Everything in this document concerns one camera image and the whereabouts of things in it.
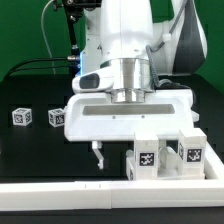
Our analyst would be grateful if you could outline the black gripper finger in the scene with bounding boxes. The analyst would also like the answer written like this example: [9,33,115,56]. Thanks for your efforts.
[159,139,167,152]
[92,141,104,169]

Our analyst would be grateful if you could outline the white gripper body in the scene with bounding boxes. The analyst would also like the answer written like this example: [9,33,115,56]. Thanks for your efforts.
[64,69,194,142]

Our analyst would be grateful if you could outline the white chair seat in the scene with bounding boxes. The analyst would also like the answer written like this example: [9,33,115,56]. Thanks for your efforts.
[126,147,200,181]

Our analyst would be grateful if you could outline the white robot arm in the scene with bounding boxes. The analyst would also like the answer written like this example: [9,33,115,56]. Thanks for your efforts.
[64,0,207,170]

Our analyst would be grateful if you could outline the white chair nut cube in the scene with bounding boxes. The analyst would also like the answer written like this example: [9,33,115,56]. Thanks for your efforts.
[12,108,32,126]

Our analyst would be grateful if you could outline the white obstacle fence wall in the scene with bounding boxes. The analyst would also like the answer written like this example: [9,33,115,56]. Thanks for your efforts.
[0,146,224,211]

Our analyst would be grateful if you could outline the grey cable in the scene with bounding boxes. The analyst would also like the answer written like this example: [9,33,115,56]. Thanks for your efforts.
[40,0,58,76]

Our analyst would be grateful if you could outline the black cables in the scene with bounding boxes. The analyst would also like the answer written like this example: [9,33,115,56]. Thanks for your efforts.
[1,55,81,83]

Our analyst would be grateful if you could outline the black camera stand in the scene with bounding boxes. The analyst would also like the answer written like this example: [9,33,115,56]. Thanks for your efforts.
[53,0,102,77]

